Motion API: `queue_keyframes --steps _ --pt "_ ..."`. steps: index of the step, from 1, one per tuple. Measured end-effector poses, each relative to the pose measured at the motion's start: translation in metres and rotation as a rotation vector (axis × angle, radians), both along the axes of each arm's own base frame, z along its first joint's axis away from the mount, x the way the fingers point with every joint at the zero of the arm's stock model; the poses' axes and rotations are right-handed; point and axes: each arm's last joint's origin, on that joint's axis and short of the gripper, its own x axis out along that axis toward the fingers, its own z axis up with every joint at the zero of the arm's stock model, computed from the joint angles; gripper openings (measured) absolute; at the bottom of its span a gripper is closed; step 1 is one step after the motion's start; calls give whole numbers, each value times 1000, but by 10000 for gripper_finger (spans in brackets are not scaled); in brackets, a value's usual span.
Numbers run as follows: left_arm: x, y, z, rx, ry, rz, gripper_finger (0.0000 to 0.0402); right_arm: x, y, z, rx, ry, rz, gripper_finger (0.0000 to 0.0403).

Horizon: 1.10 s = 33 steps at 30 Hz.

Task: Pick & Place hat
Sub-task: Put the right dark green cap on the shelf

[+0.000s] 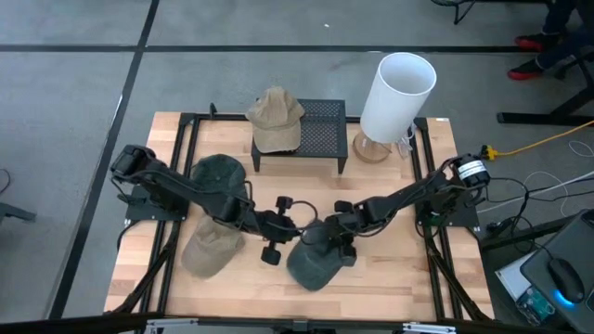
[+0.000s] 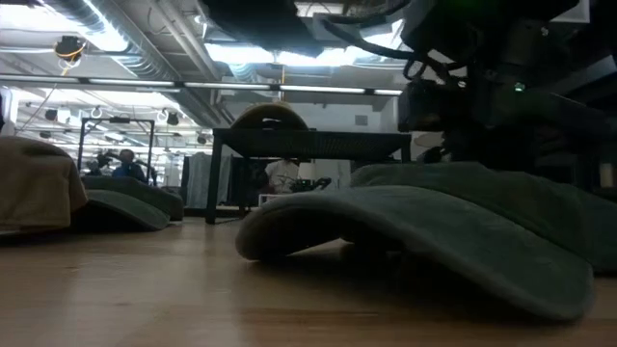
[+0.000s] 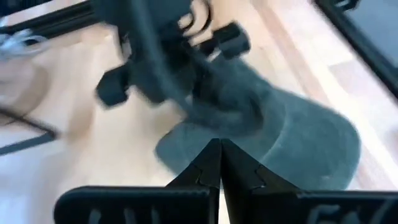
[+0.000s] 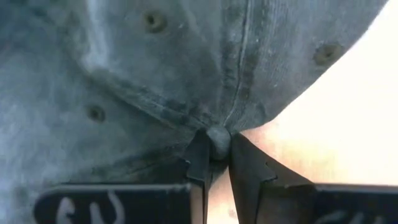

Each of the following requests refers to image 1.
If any black aluminium table frame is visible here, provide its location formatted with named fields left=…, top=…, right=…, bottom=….
left=104, top=102, right=496, bottom=334

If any black computer mouse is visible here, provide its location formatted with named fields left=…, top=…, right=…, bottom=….
left=547, top=257, right=586, bottom=305

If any silver metal bracket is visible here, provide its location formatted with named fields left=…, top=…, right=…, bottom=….
left=146, top=317, right=205, bottom=334
left=402, top=322, right=457, bottom=334

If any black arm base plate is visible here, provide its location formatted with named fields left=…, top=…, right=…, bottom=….
left=118, top=184, right=191, bottom=223
left=415, top=194, right=480, bottom=228

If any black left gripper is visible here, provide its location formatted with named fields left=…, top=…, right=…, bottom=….
left=252, top=197, right=311, bottom=266

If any green circuit board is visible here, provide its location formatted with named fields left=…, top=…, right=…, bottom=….
left=515, top=286, right=556, bottom=326

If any thick white cable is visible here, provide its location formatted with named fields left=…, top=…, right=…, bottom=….
left=477, top=169, right=594, bottom=228

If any dark green baseball cap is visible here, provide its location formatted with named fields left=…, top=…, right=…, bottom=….
left=286, top=220, right=358, bottom=292
left=190, top=153, right=250, bottom=200

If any black floor beam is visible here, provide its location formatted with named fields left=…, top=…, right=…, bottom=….
left=480, top=215, right=572, bottom=254

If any tan baseball cap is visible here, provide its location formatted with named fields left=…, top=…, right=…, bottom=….
left=244, top=85, right=306, bottom=155
left=180, top=213, right=246, bottom=279

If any round wooden lamp base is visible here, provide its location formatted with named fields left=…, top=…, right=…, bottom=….
left=352, top=132, right=393, bottom=164

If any yellow extension cable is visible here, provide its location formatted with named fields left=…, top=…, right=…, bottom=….
left=480, top=119, right=594, bottom=162

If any black front crossbeam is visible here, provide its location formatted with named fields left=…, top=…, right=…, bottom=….
left=0, top=311, right=594, bottom=334

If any thin white cable loop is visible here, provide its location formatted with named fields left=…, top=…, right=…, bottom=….
left=568, top=138, right=594, bottom=159

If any clear lamp cord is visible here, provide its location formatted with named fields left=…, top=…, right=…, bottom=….
left=394, top=124, right=417, bottom=161

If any white paper box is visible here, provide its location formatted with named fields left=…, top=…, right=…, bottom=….
left=494, top=263, right=530, bottom=302

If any person's foot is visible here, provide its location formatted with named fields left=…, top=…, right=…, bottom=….
left=514, top=32, right=551, bottom=52
left=507, top=62, right=544, bottom=82

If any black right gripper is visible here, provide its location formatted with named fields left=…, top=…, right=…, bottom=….
left=306, top=200, right=372, bottom=268

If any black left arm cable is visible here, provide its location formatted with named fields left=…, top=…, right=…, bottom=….
left=285, top=199, right=320, bottom=234

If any black desk leg frame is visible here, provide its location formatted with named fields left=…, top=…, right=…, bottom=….
left=497, top=0, right=594, bottom=127

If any black mouse pad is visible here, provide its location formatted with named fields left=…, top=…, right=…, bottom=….
left=519, top=208, right=594, bottom=334

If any black perforated metal rack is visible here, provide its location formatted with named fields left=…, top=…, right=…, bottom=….
left=250, top=98, right=349, bottom=175

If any white cylindrical lamp shade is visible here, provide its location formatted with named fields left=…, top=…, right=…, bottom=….
left=359, top=51, right=437, bottom=145

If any grey chair leg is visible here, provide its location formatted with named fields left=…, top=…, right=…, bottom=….
left=0, top=201, right=37, bottom=226

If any person's leg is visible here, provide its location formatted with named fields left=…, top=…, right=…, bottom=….
left=537, top=25, right=594, bottom=71
left=542, top=0, right=576, bottom=36

